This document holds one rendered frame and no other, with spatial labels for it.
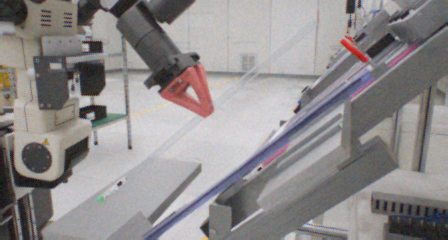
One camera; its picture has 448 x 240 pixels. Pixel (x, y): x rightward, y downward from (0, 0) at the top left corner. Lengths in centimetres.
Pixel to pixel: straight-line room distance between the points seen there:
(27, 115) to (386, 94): 100
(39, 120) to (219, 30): 908
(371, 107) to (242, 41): 927
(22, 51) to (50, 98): 18
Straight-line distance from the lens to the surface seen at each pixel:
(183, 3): 56
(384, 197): 109
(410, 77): 67
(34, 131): 123
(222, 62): 1010
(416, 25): 71
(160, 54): 55
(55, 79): 113
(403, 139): 221
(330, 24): 949
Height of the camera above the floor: 110
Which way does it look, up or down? 13 degrees down
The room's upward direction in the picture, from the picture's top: straight up
